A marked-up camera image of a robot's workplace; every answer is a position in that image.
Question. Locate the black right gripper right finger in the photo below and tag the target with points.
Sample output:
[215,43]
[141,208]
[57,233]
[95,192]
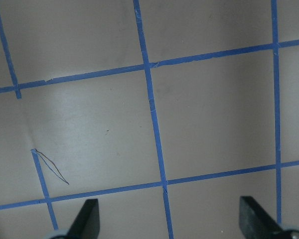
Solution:
[256,223]

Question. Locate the loose blue tape strand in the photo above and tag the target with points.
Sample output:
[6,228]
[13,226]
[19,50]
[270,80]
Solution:
[51,166]

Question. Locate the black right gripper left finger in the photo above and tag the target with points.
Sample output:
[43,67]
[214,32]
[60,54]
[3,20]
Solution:
[87,223]

